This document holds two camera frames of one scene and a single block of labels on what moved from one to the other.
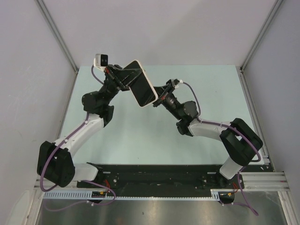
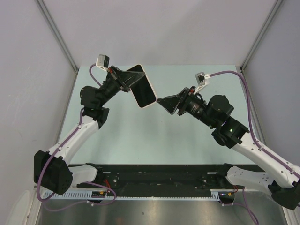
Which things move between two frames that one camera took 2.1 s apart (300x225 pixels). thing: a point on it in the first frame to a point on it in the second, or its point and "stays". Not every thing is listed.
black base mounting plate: x=161 y=180 stays
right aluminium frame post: x=276 y=5 stays
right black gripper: x=166 y=91 to x=171 y=103
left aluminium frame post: x=45 y=12 stays
